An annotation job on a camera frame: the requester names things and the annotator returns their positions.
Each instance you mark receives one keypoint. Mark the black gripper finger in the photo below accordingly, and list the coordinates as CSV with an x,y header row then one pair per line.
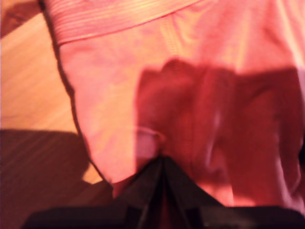
x,y
181,190
145,190

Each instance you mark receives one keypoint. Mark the pink underwear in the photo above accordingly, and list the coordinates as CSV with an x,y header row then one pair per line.
x,y
107,95

